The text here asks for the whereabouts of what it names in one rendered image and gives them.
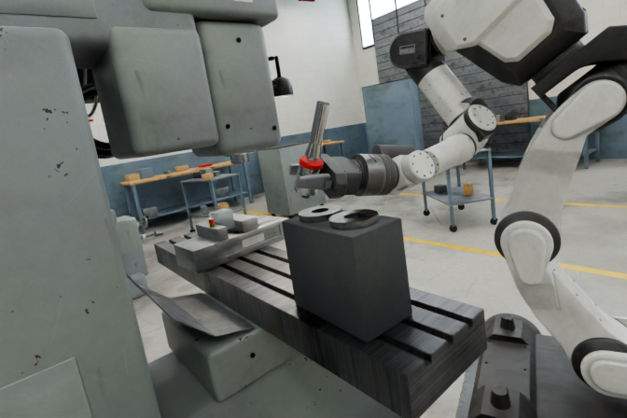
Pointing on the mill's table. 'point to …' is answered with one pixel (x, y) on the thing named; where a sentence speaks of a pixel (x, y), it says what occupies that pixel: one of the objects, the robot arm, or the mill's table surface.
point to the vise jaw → (244, 223)
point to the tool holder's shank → (317, 132)
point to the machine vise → (226, 243)
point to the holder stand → (349, 268)
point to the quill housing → (238, 88)
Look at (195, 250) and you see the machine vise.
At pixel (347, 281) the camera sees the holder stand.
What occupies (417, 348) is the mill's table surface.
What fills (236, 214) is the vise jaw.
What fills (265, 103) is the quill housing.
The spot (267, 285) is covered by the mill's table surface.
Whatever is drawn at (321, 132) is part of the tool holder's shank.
